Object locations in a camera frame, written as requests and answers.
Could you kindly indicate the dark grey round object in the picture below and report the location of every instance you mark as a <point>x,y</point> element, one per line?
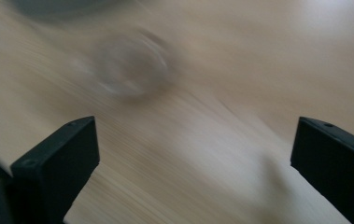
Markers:
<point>56,7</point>

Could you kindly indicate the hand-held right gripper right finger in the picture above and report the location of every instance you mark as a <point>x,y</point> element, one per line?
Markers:
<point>336,165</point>

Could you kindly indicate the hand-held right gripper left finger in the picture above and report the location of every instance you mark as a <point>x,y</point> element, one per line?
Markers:
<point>56,165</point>

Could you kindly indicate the clear glass cup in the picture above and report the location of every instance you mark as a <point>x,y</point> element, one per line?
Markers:
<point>131,63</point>

